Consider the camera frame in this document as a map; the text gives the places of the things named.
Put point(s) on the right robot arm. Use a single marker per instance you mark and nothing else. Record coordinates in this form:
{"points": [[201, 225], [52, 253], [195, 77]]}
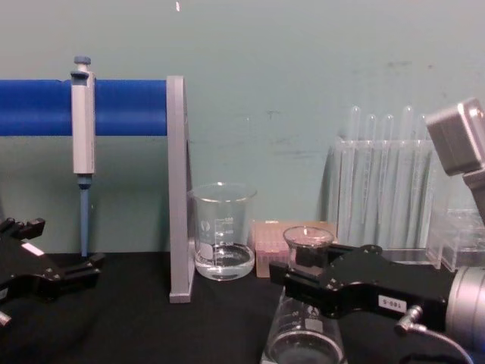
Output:
{"points": [[470, 303]]}

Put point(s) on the clear plastic case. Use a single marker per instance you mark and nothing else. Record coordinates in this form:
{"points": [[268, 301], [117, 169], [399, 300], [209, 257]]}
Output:
{"points": [[458, 235]]}

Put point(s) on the clear glass test tube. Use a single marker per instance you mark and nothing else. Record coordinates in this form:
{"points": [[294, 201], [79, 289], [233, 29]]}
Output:
{"points": [[371, 129], [423, 129], [408, 125], [387, 129], [356, 125]]}

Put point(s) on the glass beaker with water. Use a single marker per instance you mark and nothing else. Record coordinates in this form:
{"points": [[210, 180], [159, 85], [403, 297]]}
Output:
{"points": [[223, 261]]}

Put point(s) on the black table cloth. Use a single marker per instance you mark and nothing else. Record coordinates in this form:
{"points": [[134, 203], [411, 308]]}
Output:
{"points": [[151, 333]]}

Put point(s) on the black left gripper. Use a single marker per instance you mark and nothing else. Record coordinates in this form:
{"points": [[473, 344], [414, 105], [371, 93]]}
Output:
{"points": [[26, 273]]}

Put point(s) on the clear acrylic test tube rack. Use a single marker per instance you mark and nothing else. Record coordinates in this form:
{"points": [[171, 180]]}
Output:
{"points": [[398, 235]]}

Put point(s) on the grey and blue pipette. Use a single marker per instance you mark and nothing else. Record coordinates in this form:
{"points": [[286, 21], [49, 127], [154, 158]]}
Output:
{"points": [[83, 144]]}

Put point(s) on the pink pipette tip box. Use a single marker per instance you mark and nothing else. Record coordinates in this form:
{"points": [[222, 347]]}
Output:
{"points": [[269, 246]]}

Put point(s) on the pipette stand with blue bar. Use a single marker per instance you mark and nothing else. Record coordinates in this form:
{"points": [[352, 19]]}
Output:
{"points": [[178, 227]]}

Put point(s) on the glass conical flask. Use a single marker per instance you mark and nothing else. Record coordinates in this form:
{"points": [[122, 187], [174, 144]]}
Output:
{"points": [[303, 341]]}

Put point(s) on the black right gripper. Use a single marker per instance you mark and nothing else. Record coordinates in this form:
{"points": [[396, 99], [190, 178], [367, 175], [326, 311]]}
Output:
{"points": [[379, 280]]}

